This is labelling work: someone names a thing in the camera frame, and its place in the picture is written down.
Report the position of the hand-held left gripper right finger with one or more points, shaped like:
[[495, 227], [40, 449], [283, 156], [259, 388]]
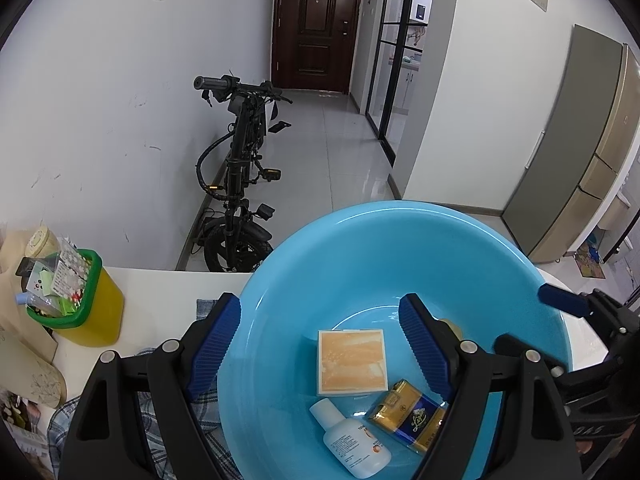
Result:
[[425, 345]]

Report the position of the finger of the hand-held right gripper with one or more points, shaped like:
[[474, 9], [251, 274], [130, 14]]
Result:
[[562, 300], [580, 372]]

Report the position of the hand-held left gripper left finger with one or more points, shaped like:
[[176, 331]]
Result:
[[215, 345]]

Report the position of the beige square box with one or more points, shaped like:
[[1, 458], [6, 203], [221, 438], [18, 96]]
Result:
[[352, 360]]

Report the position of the yellow blue cigarette pack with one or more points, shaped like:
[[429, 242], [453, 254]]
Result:
[[410, 417]]

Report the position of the blue plastic basin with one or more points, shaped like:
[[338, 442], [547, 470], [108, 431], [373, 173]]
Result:
[[360, 260]]

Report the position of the white plastic bottle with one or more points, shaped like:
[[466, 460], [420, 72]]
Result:
[[350, 445]]

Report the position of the patterned doormat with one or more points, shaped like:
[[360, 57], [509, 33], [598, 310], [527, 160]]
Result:
[[587, 262]]

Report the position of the blue plaid cloth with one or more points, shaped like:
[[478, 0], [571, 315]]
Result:
[[212, 435]]

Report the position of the yellow bin with green rim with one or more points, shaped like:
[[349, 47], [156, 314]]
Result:
[[95, 310]]

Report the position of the beige cabinet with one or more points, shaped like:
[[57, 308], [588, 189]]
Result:
[[565, 160]]

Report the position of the pile of small packets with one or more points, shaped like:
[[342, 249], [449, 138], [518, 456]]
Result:
[[65, 270]]

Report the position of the black electric bicycle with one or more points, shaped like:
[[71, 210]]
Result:
[[240, 160]]

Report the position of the beige paper bag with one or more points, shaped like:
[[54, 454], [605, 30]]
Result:
[[25, 370]]

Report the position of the printed magazine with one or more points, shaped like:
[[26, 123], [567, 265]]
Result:
[[22, 425]]

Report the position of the black framed glass door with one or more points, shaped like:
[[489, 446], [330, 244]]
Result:
[[395, 60]]

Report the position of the dark wooden door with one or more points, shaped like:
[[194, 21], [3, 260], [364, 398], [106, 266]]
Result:
[[315, 25]]

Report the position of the white wall appliance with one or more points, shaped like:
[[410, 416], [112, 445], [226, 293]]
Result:
[[423, 5]]

